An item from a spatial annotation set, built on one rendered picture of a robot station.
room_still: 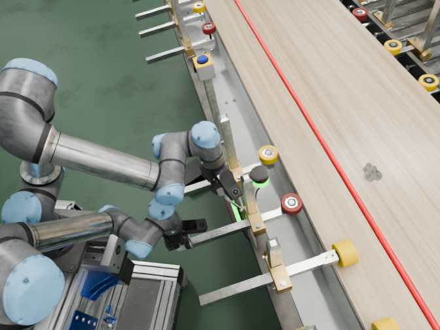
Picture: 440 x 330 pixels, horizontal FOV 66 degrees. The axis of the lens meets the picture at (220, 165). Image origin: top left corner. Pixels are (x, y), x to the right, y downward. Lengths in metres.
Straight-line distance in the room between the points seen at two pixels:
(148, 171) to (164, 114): 2.14
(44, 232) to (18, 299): 0.24
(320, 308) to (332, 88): 0.96
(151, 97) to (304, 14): 1.61
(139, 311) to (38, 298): 1.28
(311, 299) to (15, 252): 1.08
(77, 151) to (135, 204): 1.74
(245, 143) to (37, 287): 1.32
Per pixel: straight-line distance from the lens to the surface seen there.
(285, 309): 1.39
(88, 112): 3.34
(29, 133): 0.82
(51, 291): 0.80
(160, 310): 1.97
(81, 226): 1.02
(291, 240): 1.55
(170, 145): 0.95
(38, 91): 0.88
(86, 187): 2.81
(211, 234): 1.32
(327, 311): 1.48
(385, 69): 1.82
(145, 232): 1.05
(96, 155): 0.83
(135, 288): 2.07
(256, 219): 1.32
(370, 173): 1.39
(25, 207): 1.16
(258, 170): 1.13
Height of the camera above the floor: 2.06
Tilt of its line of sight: 55 degrees down
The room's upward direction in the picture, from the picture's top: 16 degrees counter-clockwise
